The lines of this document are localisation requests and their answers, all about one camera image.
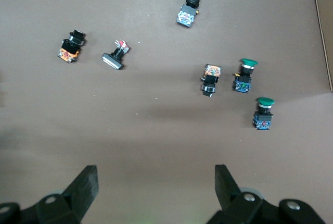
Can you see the beige black switch part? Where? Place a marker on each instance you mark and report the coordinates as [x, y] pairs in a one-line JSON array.
[[210, 80]]

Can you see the green mushroom pushbutton switch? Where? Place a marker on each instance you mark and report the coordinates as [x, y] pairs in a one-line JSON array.
[[263, 117], [243, 83], [187, 15]]

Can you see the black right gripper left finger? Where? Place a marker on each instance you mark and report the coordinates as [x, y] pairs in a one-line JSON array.
[[78, 198]]

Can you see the black selector switch orange block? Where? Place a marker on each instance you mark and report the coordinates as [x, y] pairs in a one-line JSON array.
[[69, 52]]

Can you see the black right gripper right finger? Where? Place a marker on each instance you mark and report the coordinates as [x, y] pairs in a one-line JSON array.
[[234, 208]]

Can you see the brown table mat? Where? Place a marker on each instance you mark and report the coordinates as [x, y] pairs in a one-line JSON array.
[[156, 130]]

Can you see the black rectangular button red terminals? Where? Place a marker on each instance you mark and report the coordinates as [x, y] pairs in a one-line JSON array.
[[113, 61]]

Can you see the brown cardboard box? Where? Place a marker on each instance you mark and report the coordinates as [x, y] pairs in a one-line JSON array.
[[326, 26]]

